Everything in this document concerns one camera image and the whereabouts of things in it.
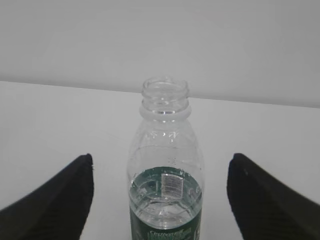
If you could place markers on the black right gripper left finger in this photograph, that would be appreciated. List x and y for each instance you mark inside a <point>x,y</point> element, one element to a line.
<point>57,210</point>

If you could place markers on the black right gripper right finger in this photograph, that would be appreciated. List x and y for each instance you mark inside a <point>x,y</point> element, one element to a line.
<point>266,209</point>

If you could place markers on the clear water bottle green label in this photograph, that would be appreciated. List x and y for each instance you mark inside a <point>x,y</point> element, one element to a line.
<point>165,167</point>

